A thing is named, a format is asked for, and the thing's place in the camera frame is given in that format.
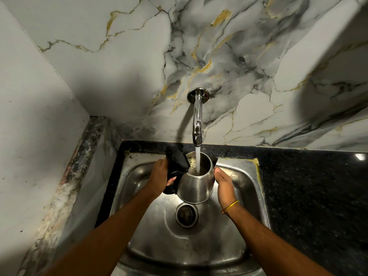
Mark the person's left hand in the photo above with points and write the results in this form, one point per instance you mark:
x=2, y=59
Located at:
x=158, y=178

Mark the round sink drain strainer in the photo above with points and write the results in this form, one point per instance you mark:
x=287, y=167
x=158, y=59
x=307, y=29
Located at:
x=187, y=215

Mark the person's right forearm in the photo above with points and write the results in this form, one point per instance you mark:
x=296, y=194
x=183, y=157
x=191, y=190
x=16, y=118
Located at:
x=267, y=244

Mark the stainless steel sink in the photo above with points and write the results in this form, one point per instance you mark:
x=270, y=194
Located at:
x=201, y=244

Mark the person's left forearm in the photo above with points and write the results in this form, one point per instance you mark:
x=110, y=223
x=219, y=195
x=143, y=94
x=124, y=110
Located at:
x=103, y=235

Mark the person's right hand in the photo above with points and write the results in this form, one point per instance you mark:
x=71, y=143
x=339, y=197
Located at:
x=225, y=189

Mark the chrome wall tap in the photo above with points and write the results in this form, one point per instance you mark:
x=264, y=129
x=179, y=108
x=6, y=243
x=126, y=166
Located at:
x=197, y=117

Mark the yellow wrist band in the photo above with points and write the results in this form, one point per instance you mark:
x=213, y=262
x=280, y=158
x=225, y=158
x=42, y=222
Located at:
x=231, y=206

